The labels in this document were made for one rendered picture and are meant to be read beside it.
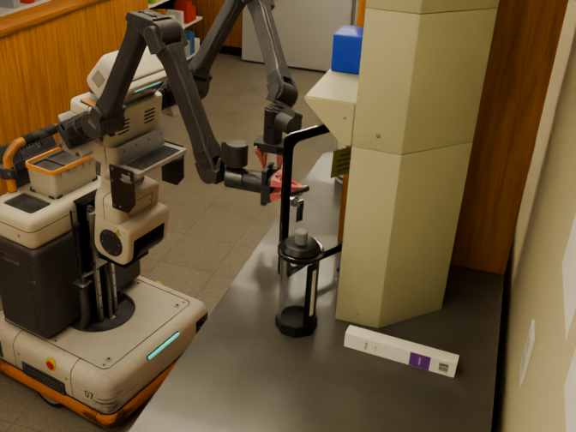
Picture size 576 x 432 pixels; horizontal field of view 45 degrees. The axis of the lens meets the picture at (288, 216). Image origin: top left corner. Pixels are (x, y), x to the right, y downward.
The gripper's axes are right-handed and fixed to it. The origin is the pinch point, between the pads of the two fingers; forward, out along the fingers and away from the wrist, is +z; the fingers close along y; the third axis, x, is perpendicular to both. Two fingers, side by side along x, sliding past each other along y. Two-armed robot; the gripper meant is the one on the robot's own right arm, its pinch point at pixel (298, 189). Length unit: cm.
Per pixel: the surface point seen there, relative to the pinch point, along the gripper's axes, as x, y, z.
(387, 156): -16.1, 20.3, 23.6
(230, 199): 202, -119, -96
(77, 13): 180, -12, -178
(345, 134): -16.1, 23.8, 14.1
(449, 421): -41, -26, 47
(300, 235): -23.4, 0.6, 7.4
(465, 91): -6, 34, 37
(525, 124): 21, 19, 52
